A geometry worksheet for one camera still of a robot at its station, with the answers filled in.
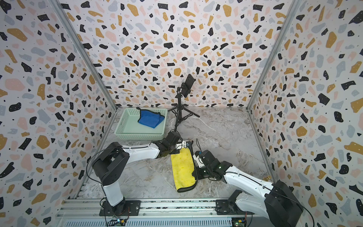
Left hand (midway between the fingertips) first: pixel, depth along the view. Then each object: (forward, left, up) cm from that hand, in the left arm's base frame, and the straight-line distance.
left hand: (177, 138), depth 94 cm
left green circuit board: (-44, +29, -9) cm, 54 cm away
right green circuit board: (-45, -33, -8) cm, 56 cm away
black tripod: (+21, -3, +2) cm, 21 cm away
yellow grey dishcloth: (-15, -4, -7) cm, 17 cm away
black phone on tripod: (+22, -7, +26) cm, 34 cm away
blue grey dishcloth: (+23, +23, -5) cm, 33 cm away
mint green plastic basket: (+15, +38, -8) cm, 42 cm away
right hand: (-23, -10, -2) cm, 25 cm away
